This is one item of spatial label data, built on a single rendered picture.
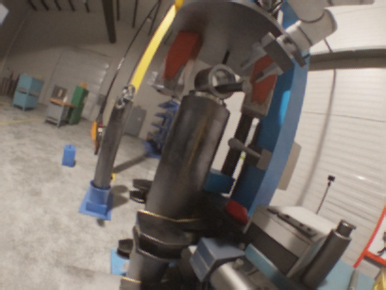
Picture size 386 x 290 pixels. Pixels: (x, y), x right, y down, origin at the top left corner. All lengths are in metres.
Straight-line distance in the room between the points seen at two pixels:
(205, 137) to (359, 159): 2.06
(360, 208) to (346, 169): 0.52
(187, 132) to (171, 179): 0.18
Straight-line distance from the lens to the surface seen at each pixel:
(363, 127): 2.44
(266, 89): 0.67
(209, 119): 0.57
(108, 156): 1.90
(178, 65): 0.71
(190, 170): 0.57
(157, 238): 0.52
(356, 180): 2.28
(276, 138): 0.84
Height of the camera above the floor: 1.32
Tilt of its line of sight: 3 degrees down
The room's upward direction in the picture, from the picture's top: 20 degrees clockwise
